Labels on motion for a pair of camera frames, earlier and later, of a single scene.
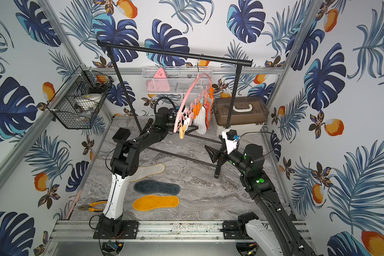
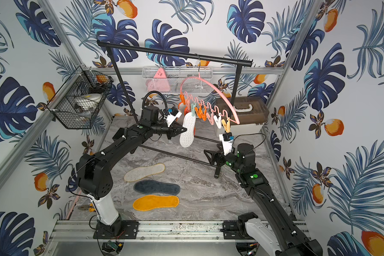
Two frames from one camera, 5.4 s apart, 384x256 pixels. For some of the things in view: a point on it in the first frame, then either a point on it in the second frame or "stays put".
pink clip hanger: [192, 95] -> [204, 111]
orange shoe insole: [150, 202] stays put
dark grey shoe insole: [149, 186] stays put
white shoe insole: [200, 121] -> [187, 136]
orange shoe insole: [144, 171] stays put
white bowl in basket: [88, 101] stays put
